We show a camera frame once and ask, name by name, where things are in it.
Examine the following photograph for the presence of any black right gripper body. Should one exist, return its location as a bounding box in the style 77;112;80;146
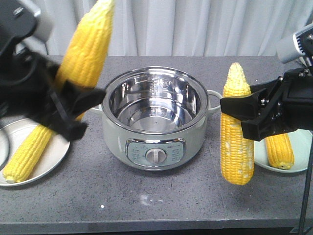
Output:
276;69;313;134

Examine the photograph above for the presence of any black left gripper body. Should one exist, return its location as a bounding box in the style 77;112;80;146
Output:
0;49;64;127

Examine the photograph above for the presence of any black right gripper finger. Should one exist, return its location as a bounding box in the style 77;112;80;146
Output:
220;80;281;121
241;117;289;141

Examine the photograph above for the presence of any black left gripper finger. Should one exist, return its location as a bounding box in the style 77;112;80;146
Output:
50;118;88;141
61;81;106;118

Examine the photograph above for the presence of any speckled yellow corn cob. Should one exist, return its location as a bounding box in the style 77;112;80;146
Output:
220;62;254;186

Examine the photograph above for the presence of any orange yellow corn cob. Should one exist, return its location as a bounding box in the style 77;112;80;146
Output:
265;134;295;170

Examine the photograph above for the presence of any bright yellow corn cob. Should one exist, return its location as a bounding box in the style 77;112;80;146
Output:
55;0;115;120

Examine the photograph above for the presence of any pale yellow corn cob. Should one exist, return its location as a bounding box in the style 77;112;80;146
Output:
2;125;53;183

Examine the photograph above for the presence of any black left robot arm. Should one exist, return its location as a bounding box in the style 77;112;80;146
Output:
0;0;106;141

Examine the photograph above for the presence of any green round plate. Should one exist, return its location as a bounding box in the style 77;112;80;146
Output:
254;129;313;174

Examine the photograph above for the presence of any white round plate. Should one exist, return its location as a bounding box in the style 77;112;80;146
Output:
0;118;70;187

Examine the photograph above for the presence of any green electric cooking pot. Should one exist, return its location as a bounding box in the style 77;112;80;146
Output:
93;66;222;171

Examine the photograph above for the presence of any white pleated curtain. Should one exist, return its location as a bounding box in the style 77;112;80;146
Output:
46;0;313;57

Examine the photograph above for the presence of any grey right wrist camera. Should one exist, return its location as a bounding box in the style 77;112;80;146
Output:
276;23;313;63

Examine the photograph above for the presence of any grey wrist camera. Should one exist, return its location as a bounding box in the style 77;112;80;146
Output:
276;23;313;63
19;0;53;43

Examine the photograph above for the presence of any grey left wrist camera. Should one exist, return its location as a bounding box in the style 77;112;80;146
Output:
19;0;53;43

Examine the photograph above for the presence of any black camera cable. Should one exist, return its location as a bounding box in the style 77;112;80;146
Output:
298;146;313;235

